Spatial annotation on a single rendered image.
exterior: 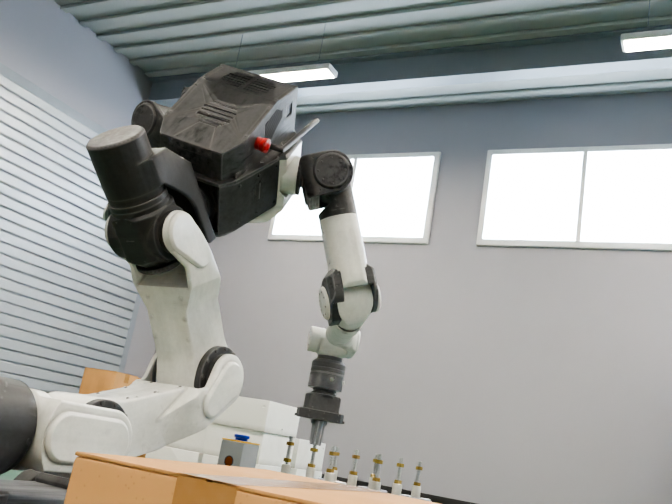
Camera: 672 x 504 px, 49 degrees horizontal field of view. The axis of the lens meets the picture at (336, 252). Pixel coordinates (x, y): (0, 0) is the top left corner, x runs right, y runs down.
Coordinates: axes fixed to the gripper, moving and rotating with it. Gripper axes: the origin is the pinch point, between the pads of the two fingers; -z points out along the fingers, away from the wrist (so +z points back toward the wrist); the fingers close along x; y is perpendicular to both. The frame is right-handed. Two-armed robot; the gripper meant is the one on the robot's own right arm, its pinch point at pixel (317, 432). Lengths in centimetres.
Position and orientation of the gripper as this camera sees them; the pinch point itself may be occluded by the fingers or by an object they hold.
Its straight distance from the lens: 192.6
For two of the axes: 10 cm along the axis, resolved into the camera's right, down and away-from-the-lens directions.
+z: 1.7, -9.5, 2.6
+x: -9.2, -2.4, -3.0
